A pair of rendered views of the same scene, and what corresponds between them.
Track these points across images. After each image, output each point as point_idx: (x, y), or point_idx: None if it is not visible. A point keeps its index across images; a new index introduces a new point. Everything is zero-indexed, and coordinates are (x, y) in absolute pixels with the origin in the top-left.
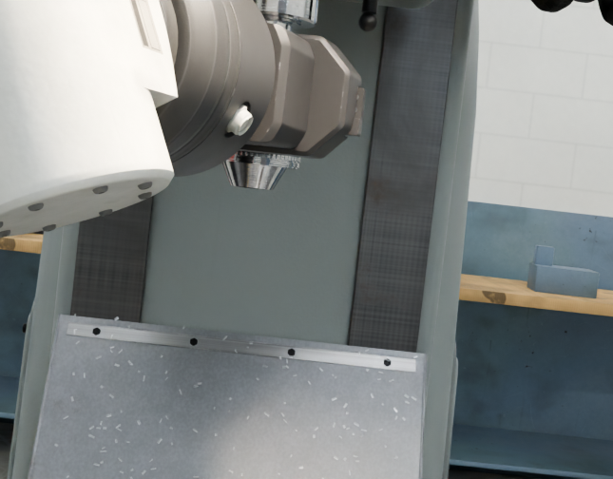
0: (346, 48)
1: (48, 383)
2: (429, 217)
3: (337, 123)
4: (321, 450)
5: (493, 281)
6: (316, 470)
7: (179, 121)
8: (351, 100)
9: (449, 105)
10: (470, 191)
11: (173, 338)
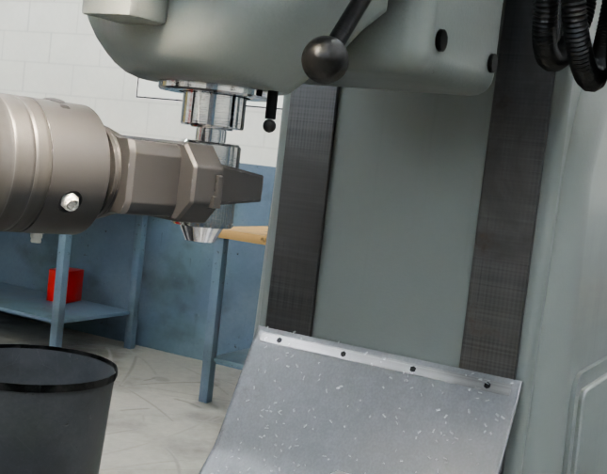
0: (462, 125)
1: (242, 374)
2: (525, 265)
3: (189, 199)
4: (420, 450)
5: None
6: (413, 465)
7: (0, 204)
8: (203, 184)
9: (546, 170)
10: None
11: (329, 350)
